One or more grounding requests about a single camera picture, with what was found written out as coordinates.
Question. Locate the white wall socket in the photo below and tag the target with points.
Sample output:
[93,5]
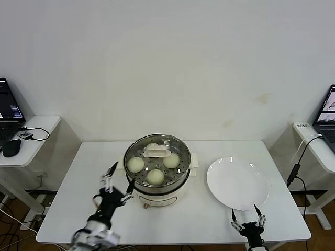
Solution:
[39,174]

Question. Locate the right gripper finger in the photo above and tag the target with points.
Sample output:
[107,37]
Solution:
[259,213]
[234,218]

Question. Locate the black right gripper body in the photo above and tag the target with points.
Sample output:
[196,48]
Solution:
[252,231]

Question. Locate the white side desk with label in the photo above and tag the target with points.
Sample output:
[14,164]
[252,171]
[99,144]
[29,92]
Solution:
[320,157]

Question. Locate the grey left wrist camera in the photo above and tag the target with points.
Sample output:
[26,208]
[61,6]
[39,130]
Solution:
[112,238]

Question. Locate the white steamed baozi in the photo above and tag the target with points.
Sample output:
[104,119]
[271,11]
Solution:
[151,145]
[155,177]
[135,164]
[171,161]

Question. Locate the white side desk with mouse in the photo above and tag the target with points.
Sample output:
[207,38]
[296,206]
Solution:
[39,146]

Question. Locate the white label card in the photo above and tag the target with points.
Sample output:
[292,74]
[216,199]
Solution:
[302,125]

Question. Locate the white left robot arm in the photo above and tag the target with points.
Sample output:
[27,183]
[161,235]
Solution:
[91,232]

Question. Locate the white round plate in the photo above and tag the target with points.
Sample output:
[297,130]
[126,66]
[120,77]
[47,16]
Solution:
[235,183]

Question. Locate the grey laptop with bright screen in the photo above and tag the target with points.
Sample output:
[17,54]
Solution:
[327,117]

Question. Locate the stainless steel steamer basket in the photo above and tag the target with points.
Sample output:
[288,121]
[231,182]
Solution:
[162,187]

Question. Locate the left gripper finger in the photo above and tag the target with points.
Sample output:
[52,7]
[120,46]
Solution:
[110,172]
[129,188]

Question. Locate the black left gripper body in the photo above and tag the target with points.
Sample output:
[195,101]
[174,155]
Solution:
[110,201]

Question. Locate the black computer mouse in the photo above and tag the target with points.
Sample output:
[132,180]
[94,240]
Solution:
[11,148]

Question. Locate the cream electric cooking pot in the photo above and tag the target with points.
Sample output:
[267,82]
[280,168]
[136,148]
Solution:
[157,200]

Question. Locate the black laptop with dark screen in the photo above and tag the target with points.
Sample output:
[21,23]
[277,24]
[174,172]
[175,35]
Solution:
[8,104]

